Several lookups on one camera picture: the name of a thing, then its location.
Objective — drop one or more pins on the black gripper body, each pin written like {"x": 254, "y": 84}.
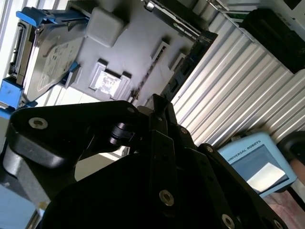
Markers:
{"x": 107, "y": 198}

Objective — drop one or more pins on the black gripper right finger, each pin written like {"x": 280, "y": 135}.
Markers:
{"x": 214, "y": 181}

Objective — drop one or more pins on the person's hand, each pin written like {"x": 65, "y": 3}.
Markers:
{"x": 299, "y": 165}

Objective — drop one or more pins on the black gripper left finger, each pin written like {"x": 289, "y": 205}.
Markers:
{"x": 71, "y": 121}

